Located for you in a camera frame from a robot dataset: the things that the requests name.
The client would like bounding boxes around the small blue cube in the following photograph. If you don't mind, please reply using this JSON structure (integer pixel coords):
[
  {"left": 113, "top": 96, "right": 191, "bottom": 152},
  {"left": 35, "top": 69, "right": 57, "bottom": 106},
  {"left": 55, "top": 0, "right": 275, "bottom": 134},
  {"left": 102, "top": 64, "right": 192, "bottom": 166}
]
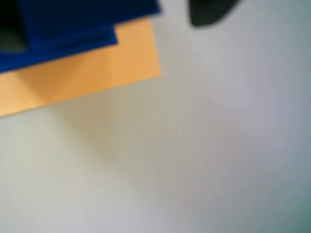
[{"left": 18, "top": 0, "right": 163, "bottom": 37}]

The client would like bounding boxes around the orange paper square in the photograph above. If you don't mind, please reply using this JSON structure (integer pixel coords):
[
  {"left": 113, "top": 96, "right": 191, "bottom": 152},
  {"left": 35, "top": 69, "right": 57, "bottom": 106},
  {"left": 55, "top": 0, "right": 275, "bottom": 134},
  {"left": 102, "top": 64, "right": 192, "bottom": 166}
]
[{"left": 0, "top": 18, "right": 163, "bottom": 118}]

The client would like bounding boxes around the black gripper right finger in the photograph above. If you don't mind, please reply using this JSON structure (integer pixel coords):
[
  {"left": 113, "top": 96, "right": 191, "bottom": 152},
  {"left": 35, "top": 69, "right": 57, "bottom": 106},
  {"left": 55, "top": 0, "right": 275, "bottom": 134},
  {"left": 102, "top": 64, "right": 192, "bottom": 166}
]
[{"left": 187, "top": 0, "right": 243, "bottom": 28}]

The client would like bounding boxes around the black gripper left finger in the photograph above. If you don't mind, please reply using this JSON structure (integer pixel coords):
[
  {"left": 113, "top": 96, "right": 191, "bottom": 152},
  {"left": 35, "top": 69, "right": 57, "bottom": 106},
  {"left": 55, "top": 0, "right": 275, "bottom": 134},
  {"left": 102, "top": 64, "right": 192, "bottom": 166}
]
[{"left": 0, "top": 0, "right": 27, "bottom": 53}]

